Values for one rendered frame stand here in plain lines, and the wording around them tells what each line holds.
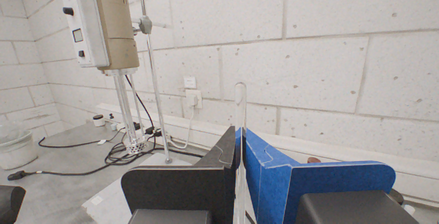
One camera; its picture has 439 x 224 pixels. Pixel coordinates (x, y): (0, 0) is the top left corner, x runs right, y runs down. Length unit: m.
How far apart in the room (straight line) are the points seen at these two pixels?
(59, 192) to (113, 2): 0.63
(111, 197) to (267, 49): 0.68
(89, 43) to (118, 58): 0.06
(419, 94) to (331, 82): 0.20
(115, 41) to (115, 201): 0.45
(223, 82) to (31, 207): 0.74
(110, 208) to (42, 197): 0.28
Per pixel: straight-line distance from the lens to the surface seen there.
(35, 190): 0.86
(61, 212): 0.70
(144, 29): 0.55
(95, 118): 1.27
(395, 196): 0.62
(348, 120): 0.60
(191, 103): 0.69
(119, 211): 0.58
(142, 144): 0.53
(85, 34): 0.44
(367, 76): 0.58
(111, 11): 0.46
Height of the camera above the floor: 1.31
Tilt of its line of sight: 17 degrees down
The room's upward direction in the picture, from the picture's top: 3 degrees counter-clockwise
